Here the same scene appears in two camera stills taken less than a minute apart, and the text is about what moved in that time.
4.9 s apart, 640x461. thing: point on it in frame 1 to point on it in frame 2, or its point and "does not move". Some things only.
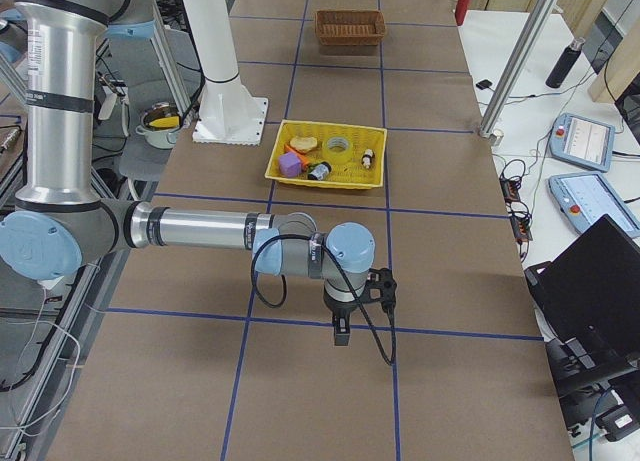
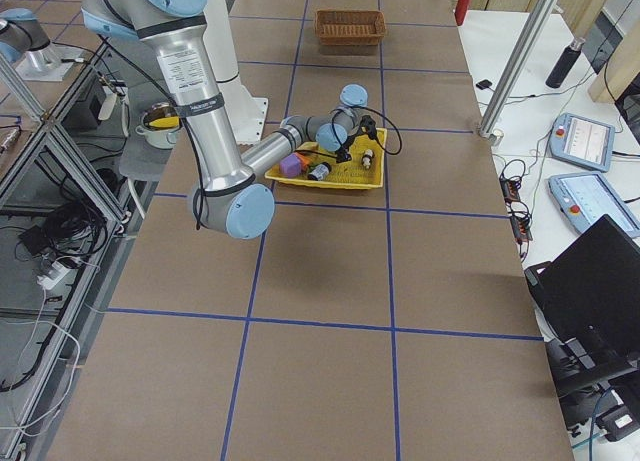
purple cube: (289, 164) does not move
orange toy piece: (303, 158) does not move
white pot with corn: (159, 121) does not move
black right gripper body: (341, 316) to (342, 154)
